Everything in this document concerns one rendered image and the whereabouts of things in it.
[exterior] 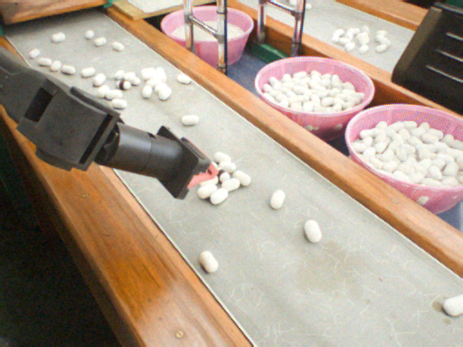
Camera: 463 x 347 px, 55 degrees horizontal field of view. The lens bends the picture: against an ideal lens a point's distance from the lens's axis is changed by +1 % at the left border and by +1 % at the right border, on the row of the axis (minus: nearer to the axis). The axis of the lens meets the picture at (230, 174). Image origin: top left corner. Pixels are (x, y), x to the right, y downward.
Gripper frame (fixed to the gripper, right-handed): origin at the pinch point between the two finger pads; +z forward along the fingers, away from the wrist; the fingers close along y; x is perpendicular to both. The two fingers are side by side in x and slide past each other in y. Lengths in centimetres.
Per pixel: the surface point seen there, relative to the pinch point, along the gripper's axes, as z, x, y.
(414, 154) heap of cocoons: 37.8, -18.7, -9.3
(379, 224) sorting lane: 20.2, -6.2, -18.2
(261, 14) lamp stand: 41, -31, 51
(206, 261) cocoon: -2.1, 9.6, -9.7
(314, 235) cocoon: 10.2, -0.5, -15.0
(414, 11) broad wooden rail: 78, -56, 33
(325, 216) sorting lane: 15.9, -2.7, -12.0
